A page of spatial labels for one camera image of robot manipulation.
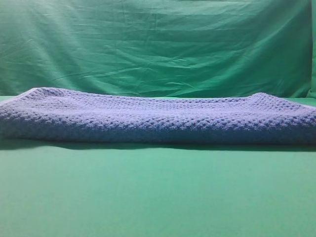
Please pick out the blue waffle-weave towel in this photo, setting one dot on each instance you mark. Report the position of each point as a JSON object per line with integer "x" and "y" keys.
{"x": 58, "y": 114}

